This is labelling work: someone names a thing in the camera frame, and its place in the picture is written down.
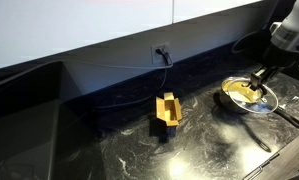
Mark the round glass pot lid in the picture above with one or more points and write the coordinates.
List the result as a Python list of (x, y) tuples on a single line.
[(252, 100)]

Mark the glossy black box appliance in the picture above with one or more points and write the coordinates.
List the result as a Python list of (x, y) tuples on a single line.
[(22, 133)]

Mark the white wall power outlet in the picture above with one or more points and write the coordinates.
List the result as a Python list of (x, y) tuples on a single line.
[(154, 60)]

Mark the blue Barilla pasta box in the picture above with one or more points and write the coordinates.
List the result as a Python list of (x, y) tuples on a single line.
[(169, 110)]

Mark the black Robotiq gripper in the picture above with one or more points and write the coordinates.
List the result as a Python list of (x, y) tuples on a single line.
[(282, 56)]

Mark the white wall cabinet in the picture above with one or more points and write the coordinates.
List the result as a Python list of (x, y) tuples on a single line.
[(72, 26)]

